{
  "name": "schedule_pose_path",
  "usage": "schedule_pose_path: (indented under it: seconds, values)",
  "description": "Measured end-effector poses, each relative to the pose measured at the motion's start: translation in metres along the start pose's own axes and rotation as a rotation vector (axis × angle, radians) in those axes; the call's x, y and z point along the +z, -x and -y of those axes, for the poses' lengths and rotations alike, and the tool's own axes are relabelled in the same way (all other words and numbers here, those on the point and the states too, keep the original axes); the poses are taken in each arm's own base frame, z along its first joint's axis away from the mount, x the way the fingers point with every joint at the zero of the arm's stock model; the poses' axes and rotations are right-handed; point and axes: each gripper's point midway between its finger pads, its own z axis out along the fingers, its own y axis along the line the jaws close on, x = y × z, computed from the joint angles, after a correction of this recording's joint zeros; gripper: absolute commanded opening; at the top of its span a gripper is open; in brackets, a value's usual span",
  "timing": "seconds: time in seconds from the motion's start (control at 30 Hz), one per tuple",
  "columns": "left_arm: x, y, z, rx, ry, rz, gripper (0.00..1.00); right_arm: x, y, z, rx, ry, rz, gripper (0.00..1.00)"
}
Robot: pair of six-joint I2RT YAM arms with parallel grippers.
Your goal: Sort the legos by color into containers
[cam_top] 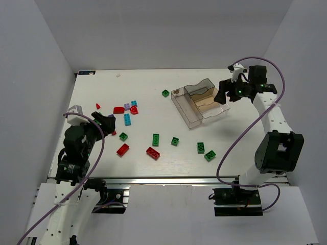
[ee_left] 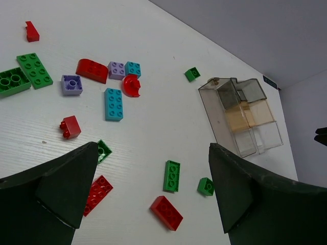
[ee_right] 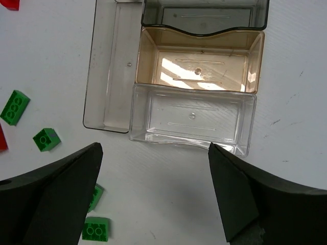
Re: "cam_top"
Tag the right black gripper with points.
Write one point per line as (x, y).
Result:
(229, 89)

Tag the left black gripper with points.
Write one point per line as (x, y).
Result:
(100, 123)

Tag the green square lego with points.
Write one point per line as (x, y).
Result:
(165, 93)
(175, 141)
(123, 136)

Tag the green long lego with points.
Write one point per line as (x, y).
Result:
(155, 140)

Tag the red brick lego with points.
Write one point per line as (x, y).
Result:
(123, 149)
(153, 153)

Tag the green square lego top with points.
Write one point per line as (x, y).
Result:
(165, 93)

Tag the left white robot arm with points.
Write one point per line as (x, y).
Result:
(76, 193)

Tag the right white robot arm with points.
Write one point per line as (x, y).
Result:
(279, 151)

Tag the red sloped lego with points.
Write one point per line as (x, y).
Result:
(118, 110)

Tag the cyan long lego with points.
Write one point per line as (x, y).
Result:
(127, 119)

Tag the clear brown tinted container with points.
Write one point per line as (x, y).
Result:
(203, 94)

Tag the lilac square lego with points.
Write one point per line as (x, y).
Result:
(127, 107)

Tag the clear front container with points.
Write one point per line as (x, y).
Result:
(214, 111)

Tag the red round lego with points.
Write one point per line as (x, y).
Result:
(134, 110)

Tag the cyan small lego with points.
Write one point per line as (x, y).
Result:
(134, 103)

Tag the clear narrow container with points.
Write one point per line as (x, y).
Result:
(186, 107)

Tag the blue label sticker left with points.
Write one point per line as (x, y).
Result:
(86, 72)

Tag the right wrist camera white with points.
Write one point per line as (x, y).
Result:
(236, 70)

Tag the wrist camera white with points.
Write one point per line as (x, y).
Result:
(75, 120)
(236, 70)

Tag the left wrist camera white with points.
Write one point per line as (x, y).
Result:
(75, 120)

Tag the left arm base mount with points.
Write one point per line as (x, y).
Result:
(110, 200)

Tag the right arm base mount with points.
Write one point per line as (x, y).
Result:
(236, 202)

